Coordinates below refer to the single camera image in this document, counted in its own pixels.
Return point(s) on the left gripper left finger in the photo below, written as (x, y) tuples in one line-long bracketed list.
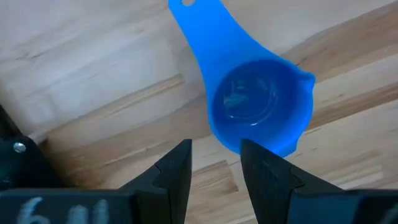
[(174, 180)]

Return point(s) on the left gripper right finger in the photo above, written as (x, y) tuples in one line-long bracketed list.
[(264, 186)]

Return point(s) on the blue measuring cup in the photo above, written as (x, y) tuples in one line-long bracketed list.
[(255, 93)]

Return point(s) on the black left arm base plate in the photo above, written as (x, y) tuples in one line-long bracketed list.
[(21, 168)]

